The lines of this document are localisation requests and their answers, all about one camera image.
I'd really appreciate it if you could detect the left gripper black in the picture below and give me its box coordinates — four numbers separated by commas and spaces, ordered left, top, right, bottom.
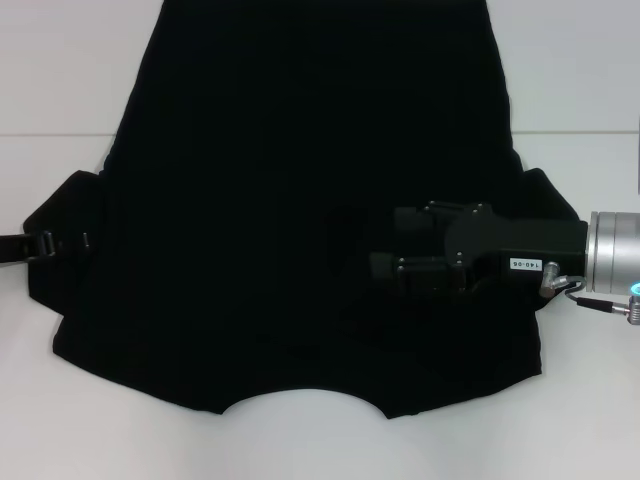
0, 229, 92, 267

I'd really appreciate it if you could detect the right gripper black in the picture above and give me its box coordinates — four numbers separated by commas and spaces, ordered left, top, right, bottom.
368, 198, 590, 296

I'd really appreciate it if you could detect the black t-shirt white print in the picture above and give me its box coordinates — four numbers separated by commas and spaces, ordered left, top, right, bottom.
22, 0, 591, 417

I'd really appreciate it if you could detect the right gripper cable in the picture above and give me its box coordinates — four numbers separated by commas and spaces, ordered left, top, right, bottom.
540, 259, 640, 327

